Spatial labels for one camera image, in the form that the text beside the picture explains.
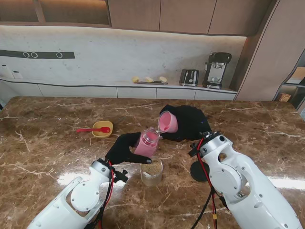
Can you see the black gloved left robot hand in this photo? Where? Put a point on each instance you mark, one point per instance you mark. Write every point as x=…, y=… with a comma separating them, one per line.
x=121, y=149

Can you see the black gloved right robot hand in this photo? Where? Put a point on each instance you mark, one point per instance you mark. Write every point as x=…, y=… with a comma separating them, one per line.
x=190, y=124

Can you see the pink measuring cup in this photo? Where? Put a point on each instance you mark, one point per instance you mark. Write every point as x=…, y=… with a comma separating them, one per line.
x=168, y=122

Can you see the pink container with white lid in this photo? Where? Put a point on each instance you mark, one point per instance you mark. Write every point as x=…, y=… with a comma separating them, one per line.
x=146, y=148

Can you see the red plastic spoon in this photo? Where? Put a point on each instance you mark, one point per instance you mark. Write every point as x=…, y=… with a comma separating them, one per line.
x=95, y=130

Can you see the clear grain jar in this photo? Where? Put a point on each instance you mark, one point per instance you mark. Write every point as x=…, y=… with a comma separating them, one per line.
x=152, y=175

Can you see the black round jar lid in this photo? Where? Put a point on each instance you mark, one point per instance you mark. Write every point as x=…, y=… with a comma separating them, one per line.
x=196, y=172

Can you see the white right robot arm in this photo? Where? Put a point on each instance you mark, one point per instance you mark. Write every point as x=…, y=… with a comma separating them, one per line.
x=243, y=181

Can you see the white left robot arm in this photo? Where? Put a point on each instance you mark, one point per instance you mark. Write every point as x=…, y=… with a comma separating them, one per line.
x=71, y=200

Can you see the yellow plastic bowl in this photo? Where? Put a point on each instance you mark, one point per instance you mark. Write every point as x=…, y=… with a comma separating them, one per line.
x=101, y=133

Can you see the black and silver toaster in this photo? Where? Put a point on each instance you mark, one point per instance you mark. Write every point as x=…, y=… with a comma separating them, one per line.
x=189, y=77

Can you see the yellow lemon piece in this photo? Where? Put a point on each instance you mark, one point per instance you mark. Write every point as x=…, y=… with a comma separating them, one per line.
x=135, y=79
x=163, y=79
x=149, y=79

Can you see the white counter with drawers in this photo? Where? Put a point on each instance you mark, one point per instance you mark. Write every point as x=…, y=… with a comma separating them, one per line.
x=135, y=92

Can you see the dark cutting board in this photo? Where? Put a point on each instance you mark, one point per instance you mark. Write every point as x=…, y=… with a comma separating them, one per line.
x=147, y=83

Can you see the black espresso machine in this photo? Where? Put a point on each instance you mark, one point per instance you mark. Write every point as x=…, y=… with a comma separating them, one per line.
x=216, y=69

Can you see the tall brown cabinet panel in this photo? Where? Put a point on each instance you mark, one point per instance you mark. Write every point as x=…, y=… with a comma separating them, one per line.
x=262, y=59

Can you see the small wooden box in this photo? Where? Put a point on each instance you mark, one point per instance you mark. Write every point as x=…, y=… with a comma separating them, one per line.
x=284, y=97

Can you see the dark open shelf unit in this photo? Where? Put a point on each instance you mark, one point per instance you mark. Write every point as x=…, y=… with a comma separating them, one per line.
x=299, y=93

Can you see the tan book on shelf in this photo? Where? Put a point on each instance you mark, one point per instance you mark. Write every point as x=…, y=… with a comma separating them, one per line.
x=299, y=75

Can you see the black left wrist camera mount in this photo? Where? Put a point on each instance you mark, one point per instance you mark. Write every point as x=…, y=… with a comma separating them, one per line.
x=120, y=175

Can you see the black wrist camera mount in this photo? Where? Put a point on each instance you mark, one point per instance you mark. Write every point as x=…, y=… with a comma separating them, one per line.
x=120, y=175
x=193, y=150

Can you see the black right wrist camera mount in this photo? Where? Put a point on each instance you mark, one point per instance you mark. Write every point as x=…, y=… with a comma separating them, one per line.
x=193, y=150

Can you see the brown wall cabinets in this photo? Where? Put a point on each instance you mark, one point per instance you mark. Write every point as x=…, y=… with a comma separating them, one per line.
x=181, y=16

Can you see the black wall power strip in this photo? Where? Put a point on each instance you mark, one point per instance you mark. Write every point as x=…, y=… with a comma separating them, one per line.
x=47, y=55

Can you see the white wall device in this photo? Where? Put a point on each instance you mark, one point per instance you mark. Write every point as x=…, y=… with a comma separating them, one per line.
x=17, y=74
x=3, y=70

